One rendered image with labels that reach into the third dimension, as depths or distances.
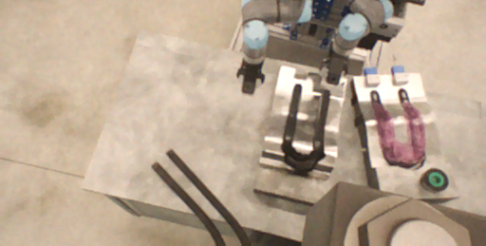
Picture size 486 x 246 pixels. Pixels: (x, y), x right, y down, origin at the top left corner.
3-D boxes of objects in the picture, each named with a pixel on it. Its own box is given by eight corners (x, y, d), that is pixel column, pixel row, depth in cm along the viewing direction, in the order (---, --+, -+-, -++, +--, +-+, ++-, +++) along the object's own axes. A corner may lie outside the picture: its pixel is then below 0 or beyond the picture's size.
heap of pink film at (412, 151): (367, 103, 173) (373, 94, 166) (414, 100, 174) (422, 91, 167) (380, 167, 164) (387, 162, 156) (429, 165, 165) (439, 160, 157)
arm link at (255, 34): (268, 16, 135) (270, 41, 131) (265, 35, 145) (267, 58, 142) (242, 17, 134) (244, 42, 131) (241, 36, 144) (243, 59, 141)
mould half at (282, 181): (279, 75, 183) (282, 60, 171) (341, 88, 182) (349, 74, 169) (252, 192, 165) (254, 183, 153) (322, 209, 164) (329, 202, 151)
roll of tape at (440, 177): (417, 170, 158) (421, 168, 155) (440, 170, 159) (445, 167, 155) (422, 193, 156) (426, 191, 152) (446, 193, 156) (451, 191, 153)
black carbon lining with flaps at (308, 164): (292, 84, 174) (295, 73, 166) (332, 93, 173) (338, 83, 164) (275, 167, 162) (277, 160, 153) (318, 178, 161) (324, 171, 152)
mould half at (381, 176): (349, 83, 183) (357, 70, 173) (414, 79, 184) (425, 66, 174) (372, 205, 165) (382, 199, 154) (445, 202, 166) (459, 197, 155)
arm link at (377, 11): (375, -16, 146) (348, 1, 144) (399, 8, 143) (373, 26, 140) (367, -1, 154) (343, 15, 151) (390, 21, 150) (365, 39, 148)
